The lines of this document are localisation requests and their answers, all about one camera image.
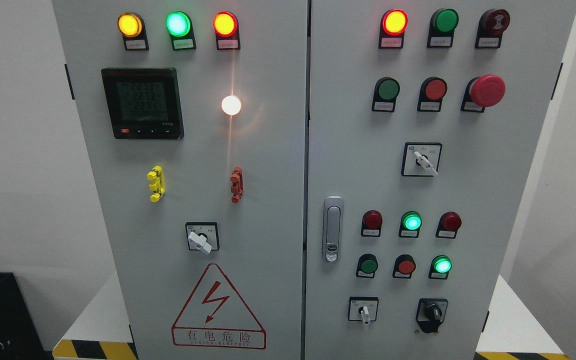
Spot white lit indicator light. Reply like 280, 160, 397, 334
221, 95, 242, 116

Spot green lit button lower right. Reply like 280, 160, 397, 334
428, 255, 453, 280

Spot red-orange indicator light left door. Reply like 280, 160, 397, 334
213, 11, 241, 51

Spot red push button upper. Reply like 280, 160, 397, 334
417, 76, 448, 113

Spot red electrical hazard warning sticker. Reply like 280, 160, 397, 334
171, 263, 266, 350

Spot grey electrical cabinet right door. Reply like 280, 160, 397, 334
304, 0, 576, 360

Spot green push button lower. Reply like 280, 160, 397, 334
355, 253, 378, 279

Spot green lit indicator light top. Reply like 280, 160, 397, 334
166, 11, 197, 51

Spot grey electrical cabinet door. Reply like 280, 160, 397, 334
53, 0, 309, 360
304, 0, 576, 360

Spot green lit indicator middle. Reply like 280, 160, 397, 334
398, 210, 423, 239

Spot dark red indicator right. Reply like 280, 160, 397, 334
435, 211, 463, 239

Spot black digital power meter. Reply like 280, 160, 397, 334
101, 67, 185, 140

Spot white selector switch left door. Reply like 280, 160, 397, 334
185, 222, 220, 255

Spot dark red buzzer alarm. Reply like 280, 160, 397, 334
474, 8, 510, 49

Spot yellow indicator light top left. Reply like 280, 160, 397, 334
117, 12, 149, 51

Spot black rotary knob switch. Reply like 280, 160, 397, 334
415, 298, 449, 334

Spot white selector switch lower right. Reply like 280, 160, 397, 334
347, 296, 379, 325

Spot green push button upper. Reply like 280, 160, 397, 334
371, 76, 401, 113

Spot red emergency stop mushroom button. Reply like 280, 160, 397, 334
461, 74, 506, 113

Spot red push button lower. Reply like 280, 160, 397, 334
392, 254, 416, 280

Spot dark red indicator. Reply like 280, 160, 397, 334
360, 210, 383, 238
435, 211, 463, 239

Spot white selector switch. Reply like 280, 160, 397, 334
401, 142, 442, 177
347, 296, 379, 325

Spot red push button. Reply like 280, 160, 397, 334
392, 254, 416, 280
417, 76, 448, 113

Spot white platform with hazard stripes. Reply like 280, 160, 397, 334
51, 274, 567, 360

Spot green push button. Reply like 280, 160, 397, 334
355, 253, 378, 279
371, 76, 401, 113

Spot yellow terminal connector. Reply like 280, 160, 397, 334
146, 165, 166, 203

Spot red terminal connector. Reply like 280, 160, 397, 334
230, 166, 245, 204

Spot white selector switch upper right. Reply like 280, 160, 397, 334
401, 142, 442, 177

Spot green unlit indicator top right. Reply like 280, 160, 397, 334
426, 7, 459, 48

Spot grey electrical cabinet left door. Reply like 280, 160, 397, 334
53, 0, 309, 360

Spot dark red indicator left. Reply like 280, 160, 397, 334
360, 210, 383, 238

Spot red lit indicator right door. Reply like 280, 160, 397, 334
378, 9, 409, 49

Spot silver door lock handle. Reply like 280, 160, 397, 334
322, 196, 344, 264

